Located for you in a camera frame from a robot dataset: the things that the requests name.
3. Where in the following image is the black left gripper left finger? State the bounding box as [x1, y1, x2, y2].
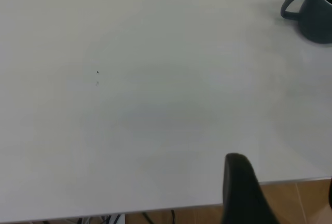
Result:
[222, 152, 281, 224]

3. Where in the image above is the dark grey ceramic mug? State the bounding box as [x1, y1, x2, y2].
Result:
[280, 0, 332, 45]

